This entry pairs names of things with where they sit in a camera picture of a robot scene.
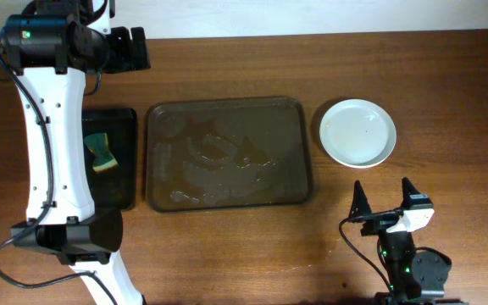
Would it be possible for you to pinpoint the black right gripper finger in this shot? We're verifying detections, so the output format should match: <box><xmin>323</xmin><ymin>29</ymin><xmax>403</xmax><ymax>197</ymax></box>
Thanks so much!
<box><xmin>348</xmin><ymin>180</ymin><xmax>372</xmax><ymax>219</ymax></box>
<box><xmin>401</xmin><ymin>177</ymin><xmax>429</xmax><ymax>208</ymax></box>

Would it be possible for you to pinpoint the yellow green sponge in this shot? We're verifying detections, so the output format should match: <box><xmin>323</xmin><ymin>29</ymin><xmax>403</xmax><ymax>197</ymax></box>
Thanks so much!
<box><xmin>84</xmin><ymin>133</ymin><xmax>119</xmax><ymax>174</ymax></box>

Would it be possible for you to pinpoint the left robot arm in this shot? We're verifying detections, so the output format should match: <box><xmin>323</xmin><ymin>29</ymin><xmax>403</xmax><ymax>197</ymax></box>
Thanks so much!
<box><xmin>0</xmin><ymin>1</ymin><xmax>150</xmax><ymax>304</ymax></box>

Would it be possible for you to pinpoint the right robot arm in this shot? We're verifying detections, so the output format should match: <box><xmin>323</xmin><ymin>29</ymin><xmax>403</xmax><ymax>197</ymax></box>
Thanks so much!
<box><xmin>350</xmin><ymin>178</ymin><xmax>463</xmax><ymax>304</ymax></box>

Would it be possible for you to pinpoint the black small tray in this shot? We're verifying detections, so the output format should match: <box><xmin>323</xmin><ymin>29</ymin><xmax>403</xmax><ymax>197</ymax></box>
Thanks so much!
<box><xmin>82</xmin><ymin>108</ymin><xmax>137</xmax><ymax>211</ymax></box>

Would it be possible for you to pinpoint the brown plastic tray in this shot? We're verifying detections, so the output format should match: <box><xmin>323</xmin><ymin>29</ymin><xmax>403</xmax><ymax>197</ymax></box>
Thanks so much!
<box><xmin>143</xmin><ymin>96</ymin><xmax>313</xmax><ymax>214</ymax></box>

